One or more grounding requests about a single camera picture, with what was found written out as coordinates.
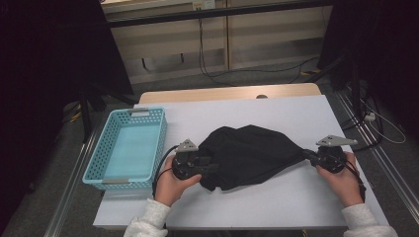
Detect black metal bar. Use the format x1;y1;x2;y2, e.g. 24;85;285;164
107;0;334;29

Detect long black floor cable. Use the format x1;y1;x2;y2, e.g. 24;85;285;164
197;18;319;87

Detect bundle of black cables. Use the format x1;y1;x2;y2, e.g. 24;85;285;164
340;92;384;152

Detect thin white cable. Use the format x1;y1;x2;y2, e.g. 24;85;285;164
360;98;407;145

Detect beige cabinet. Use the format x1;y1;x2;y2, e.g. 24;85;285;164
100;0;334;85

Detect person's left hand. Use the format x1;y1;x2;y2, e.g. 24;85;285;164
154;155;203;207

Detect yellow floor cable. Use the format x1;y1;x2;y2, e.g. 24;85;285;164
67;103;83;123

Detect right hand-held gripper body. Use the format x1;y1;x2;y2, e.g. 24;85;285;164
315;134;359;175

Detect wooden table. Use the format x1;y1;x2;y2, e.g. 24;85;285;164
137;82;322;105

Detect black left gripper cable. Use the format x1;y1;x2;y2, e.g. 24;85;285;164
151;144;181;198

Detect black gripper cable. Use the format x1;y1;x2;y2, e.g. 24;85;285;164
151;144;181;198
342;157;368;202

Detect person's right hand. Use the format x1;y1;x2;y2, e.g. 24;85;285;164
315;151;365;207

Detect black tripod stand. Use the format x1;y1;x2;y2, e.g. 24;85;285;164
78;82;139;144

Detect narrow black curtain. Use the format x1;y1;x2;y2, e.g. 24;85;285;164
317;0;419;139

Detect black pants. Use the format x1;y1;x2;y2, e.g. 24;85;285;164
197;124;312;192

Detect white wall socket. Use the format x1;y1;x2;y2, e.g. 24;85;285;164
192;0;216;11

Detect wide black curtain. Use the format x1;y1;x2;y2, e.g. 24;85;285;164
0;0;134;231

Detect aluminium floor rail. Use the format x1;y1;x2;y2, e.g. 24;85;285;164
43;131;100;237
335;88;419;215

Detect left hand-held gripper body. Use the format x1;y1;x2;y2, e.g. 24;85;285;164
171;138;206;181

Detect light blue plastic basket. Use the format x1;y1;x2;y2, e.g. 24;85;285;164
82;107;168;192

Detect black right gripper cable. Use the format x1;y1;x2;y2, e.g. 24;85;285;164
342;157;368;202

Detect black metal stand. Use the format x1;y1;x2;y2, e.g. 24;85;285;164
304;53;364;122

